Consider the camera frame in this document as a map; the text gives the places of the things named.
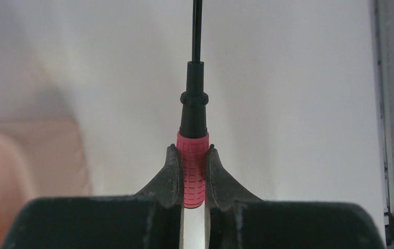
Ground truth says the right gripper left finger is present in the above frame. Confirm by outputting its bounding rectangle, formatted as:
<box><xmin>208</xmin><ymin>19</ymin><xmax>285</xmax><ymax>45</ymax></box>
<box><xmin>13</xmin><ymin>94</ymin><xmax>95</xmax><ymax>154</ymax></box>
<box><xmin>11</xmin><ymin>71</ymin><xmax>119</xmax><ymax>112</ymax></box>
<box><xmin>1</xmin><ymin>145</ymin><xmax>184</xmax><ymax>248</ymax></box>

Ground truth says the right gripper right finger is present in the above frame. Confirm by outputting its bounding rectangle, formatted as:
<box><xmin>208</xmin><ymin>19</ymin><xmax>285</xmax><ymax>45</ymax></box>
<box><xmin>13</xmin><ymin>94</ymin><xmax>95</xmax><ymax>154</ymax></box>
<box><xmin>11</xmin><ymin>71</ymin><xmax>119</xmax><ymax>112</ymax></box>
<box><xmin>205</xmin><ymin>146</ymin><xmax>385</xmax><ymax>248</ymax></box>

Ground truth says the red black screwdriver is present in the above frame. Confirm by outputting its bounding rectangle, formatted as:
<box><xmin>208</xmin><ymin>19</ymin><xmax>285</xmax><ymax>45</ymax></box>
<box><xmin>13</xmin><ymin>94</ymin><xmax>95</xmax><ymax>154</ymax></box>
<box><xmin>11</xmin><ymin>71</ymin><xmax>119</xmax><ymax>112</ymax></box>
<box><xmin>176</xmin><ymin>0</ymin><xmax>209</xmax><ymax>209</ymax></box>

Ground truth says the pink plastic bin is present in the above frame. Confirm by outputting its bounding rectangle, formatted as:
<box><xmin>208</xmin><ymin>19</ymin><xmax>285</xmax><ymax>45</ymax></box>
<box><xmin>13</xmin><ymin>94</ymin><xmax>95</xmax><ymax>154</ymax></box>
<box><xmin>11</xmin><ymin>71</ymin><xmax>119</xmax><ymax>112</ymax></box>
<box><xmin>0</xmin><ymin>120</ymin><xmax>92</xmax><ymax>246</ymax></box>

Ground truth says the aluminium frame profile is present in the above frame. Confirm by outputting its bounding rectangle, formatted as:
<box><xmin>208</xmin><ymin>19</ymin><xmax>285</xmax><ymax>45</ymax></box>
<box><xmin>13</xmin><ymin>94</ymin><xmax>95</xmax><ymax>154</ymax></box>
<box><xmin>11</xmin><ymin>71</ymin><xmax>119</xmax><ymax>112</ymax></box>
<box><xmin>369</xmin><ymin>0</ymin><xmax>394</xmax><ymax>249</ymax></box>

